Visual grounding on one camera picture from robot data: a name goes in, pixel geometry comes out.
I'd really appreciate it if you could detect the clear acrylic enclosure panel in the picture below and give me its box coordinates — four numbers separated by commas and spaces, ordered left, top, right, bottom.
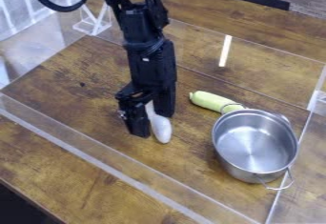
0, 93, 266, 224

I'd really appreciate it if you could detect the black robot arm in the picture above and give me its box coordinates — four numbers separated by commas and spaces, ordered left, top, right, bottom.
104, 0, 176, 138

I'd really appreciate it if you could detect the clear acrylic triangle stand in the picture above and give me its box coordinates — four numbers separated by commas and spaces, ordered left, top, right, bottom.
72, 4, 112, 36

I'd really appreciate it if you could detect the silver metal pot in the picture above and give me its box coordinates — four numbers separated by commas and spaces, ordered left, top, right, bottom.
211, 109, 299, 191

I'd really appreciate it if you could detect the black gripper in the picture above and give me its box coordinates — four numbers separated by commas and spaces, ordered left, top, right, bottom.
116, 39, 176, 138

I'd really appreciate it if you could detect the yellow green plush corn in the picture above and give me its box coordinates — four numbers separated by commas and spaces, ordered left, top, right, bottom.
188, 91, 244, 114

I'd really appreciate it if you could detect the red and white plush mushroom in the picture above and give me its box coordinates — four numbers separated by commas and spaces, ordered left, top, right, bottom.
146, 102, 172, 144

